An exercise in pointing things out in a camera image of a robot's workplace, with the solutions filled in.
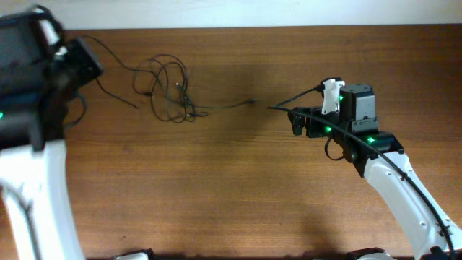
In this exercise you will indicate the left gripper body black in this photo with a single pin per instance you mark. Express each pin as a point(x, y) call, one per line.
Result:
point(86, 61)

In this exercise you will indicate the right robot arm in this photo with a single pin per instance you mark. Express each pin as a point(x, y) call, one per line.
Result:
point(348, 118)

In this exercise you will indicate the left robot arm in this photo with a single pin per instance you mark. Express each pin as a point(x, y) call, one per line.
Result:
point(41, 73)

